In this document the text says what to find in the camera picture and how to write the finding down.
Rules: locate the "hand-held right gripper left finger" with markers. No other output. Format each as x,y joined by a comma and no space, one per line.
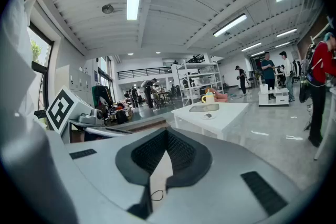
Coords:
105,178

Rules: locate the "pink soft chair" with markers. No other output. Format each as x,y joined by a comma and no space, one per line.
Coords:
221,97

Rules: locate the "person's white shirt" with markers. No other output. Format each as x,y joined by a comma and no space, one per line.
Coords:
15,73

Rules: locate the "black mezzanine railing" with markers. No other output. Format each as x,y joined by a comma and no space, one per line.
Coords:
144,72

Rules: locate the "white table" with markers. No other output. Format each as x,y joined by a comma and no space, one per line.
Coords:
231,118

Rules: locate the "pile of bags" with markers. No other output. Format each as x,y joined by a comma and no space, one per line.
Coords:
120,114

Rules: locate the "white floor tape piece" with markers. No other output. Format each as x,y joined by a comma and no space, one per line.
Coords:
260,133

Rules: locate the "white locker cabinet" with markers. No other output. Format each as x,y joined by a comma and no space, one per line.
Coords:
76,81

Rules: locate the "potted green plant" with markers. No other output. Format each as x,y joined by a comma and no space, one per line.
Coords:
258,74

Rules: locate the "round ceiling dome device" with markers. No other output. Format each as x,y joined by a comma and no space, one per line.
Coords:
107,9

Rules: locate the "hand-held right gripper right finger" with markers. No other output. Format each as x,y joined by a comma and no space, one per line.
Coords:
223,178

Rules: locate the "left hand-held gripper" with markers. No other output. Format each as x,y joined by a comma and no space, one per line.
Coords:
67,110

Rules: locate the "white box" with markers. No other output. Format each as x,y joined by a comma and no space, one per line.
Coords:
264,88

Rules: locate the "grey rectangular tray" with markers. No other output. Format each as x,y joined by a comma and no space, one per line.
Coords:
203,108

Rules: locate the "dark square food piece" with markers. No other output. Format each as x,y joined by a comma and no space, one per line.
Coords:
208,115

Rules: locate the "large glass window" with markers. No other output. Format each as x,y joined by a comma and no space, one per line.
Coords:
39,49

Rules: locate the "white metal shelving unit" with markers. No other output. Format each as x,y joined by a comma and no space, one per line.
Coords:
199,74

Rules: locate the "white low cabinet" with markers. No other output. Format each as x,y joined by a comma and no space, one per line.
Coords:
278,98

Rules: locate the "clothes rack with dark garments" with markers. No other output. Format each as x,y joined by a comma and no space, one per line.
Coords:
102,97

